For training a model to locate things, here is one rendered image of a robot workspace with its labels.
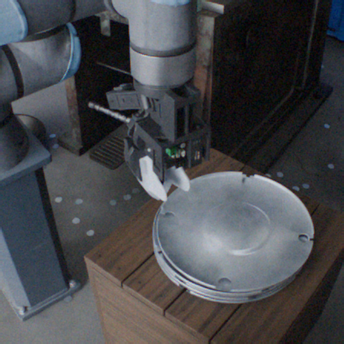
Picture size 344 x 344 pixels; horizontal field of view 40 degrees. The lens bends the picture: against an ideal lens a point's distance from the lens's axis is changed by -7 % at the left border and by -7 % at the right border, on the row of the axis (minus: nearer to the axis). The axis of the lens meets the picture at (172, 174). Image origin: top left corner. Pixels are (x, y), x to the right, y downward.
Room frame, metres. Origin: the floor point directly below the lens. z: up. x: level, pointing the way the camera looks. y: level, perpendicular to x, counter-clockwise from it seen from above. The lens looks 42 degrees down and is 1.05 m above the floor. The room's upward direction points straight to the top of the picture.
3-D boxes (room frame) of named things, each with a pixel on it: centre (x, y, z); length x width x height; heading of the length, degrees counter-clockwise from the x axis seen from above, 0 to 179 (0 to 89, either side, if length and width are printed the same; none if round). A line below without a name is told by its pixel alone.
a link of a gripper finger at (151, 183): (0.49, 0.02, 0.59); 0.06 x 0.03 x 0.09; 33
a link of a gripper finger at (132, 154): (0.51, 0.04, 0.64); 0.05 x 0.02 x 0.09; 123
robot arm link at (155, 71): (0.51, 0.01, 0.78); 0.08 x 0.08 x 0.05
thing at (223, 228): (0.60, -0.12, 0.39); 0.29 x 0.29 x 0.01
